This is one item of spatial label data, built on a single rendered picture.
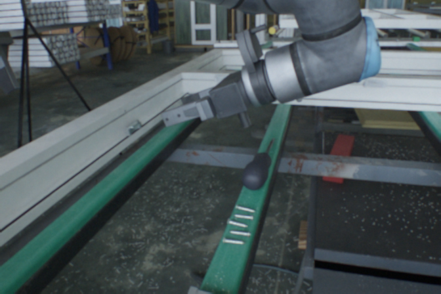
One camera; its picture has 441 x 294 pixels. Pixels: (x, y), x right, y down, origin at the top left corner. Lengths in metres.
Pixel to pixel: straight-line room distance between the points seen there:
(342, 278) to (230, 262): 0.47
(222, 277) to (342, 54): 0.33
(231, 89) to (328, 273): 0.48
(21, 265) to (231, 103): 0.35
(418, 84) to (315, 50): 0.44
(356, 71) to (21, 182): 0.48
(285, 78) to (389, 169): 0.28
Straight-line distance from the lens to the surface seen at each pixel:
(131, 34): 7.14
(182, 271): 1.62
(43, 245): 0.45
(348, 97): 0.89
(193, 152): 0.72
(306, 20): 0.49
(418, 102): 0.92
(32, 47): 5.09
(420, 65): 1.33
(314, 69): 0.52
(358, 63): 0.52
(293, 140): 2.03
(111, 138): 0.66
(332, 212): 0.95
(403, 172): 0.70
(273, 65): 0.53
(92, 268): 1.74
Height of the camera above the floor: 1.12
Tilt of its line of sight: 21 degrees down
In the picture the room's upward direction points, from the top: 2 degrees counter-clockwise
